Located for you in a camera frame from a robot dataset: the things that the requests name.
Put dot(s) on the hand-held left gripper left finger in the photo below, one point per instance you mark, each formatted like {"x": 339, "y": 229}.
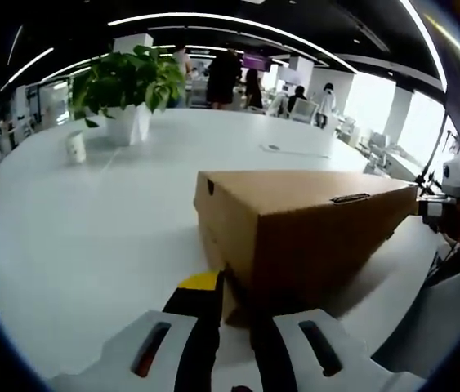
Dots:
{"x": 193, "y": 326}

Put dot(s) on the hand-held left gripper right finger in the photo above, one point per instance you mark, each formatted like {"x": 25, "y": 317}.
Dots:
{"x": 278, "y": 359}

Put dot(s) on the brown cardboard shoe box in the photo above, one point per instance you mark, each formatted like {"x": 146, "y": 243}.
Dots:
{"x": 303, "y": 228}

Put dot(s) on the black tripod stand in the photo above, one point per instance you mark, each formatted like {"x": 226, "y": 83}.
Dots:
{"x": 438, "y": 155}

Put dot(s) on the person's grey clothing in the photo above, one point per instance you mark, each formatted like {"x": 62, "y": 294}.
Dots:
{"x": 430, "y": 326}

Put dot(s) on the curved ceiling light strip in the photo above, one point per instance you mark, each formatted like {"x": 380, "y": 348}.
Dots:
{"x": 430, "y": 41}
{"x": 229, "y": 18}

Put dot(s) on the white office chair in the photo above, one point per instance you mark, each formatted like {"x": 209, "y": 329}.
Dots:
{"x": 304, "y": 110}

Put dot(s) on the white plant pot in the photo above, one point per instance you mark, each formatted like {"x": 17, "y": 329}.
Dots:
{"x": 127, "y": 124}

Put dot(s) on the white paper cup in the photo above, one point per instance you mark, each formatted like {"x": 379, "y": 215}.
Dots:
{"x": 75, "y": 147}

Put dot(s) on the green potted plant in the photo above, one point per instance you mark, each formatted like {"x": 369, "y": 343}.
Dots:
{"x": 127, "y": 81}

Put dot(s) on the white square column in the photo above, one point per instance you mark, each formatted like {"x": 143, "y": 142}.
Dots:
{"x": 131, "y": 43}

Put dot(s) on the purple wall screen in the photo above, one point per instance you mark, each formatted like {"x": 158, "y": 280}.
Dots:
{"x": 257, "y": 61}

